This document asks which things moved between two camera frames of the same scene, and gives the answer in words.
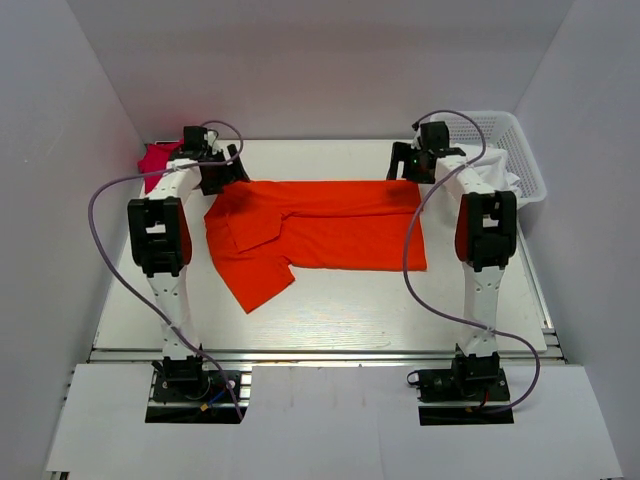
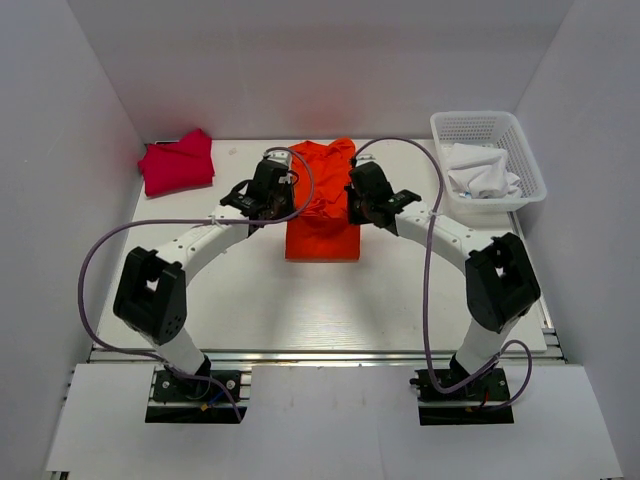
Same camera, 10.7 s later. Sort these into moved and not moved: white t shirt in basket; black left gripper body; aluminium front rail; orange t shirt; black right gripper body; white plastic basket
Moved: black left gripper body; black right gripper body; orange t shirt
Not moved: aluminium front rail; white plastic basket; white t shirt in basket
